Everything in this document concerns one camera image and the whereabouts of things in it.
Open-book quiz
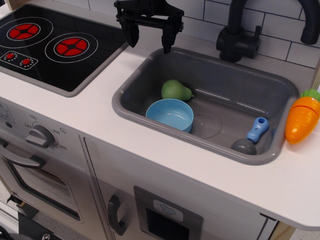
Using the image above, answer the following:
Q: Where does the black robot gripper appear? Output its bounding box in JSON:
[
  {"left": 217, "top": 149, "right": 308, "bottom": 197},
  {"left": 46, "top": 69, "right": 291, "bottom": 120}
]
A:
[{"left": 114, "top": 0, "right": 184, "bottom": 54}]

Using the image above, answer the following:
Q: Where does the blue and grey toy spoon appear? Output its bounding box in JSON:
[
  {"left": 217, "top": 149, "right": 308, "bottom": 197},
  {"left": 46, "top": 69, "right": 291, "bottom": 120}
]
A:
[{"left": 231, "top": 117, "right": 270, "bottom": 155}]

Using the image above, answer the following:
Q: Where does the light blue plastic bowl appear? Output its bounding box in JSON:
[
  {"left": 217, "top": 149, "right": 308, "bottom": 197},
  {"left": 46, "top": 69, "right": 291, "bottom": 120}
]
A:
[{"left": 145, "top": 98, "right": 194, "bottom": 133}]

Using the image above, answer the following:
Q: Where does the grey plastic sink basin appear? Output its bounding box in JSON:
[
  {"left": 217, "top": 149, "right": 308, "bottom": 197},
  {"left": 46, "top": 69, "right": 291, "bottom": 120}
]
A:
[{"left": 112, "top": 47, "right": 299, "bottom": 165}]

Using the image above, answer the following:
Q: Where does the green toy pear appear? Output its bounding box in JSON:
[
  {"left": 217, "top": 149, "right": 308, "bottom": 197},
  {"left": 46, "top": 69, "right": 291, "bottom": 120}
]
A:
[{"left": 161, "top": 79, "right": 195, "bottom": 101}]

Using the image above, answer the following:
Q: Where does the black toy faucet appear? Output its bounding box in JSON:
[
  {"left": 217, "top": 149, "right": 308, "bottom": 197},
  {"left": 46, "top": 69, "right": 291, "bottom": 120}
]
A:
[{"left": 216, "top": 0, "right": 320, "bottom": 63}]

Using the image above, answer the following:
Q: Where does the black toy stove top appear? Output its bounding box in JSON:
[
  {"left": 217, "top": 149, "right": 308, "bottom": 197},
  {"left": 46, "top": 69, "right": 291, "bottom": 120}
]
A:
[{"left": 0, "top": 4, "right": 127, "bottom": 98}]

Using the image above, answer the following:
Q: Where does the grey oven dial knob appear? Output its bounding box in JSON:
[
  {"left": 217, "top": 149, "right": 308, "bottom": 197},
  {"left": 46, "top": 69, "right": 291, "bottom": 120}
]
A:
[{"left": 25, "top": 125, "right": 55, "bottom": 149}]

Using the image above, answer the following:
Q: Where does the orange toy carrot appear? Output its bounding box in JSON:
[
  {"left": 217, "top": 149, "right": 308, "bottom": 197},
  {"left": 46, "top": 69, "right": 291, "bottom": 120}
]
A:
[{"left": 285, "top": 89, "right": 320, "bottom": 144}]

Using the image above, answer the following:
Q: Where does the grey dispenser panel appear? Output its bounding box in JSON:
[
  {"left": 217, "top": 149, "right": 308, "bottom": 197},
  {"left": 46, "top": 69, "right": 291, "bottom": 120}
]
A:
[{"left": 133, "top": 186, "right": 204, "bottom": 240}]

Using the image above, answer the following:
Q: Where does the toy oven door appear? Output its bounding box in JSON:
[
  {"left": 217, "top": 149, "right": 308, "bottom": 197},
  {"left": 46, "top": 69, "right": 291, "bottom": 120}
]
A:
[{"left": 0, "top": 137, "right": 107, "bottom": 240}]

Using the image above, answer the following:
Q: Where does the grey oven door handle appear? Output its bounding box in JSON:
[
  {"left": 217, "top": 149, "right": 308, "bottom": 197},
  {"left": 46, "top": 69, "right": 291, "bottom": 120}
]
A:
[{"left": 0, "top": 139, "right": 46, "bottom": 169}]

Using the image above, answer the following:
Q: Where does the grey cabinet door handle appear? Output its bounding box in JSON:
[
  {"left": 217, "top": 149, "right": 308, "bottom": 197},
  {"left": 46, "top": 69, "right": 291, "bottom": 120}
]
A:
[{"left": 107, "top": 195, "right": 127, "bottom": 236}]

